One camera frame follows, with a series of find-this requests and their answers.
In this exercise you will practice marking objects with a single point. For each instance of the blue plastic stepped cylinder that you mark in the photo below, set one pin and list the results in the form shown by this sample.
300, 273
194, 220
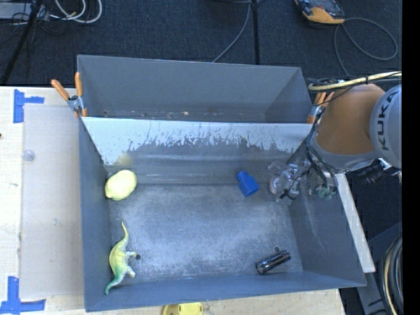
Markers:
247, 185

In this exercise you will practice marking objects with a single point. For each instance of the yellow toy lemon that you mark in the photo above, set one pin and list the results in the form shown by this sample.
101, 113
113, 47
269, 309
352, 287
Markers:
120, 185

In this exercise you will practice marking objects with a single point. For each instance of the green yellow toy dinosaur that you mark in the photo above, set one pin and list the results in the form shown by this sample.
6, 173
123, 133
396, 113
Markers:
118, 261

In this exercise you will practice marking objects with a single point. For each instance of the grey metal bin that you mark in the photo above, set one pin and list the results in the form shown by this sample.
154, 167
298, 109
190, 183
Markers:
203, 228

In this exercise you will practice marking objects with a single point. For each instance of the black ribbed metal cylinder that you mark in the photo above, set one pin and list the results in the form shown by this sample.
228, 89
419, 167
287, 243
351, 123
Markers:
273, 262

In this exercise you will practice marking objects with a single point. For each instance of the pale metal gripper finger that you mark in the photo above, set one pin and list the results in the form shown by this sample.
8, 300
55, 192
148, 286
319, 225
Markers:
281, 184
279, 168

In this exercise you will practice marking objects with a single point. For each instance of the black cylinder on white bracket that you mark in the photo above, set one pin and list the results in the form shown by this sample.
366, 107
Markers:
370, 175

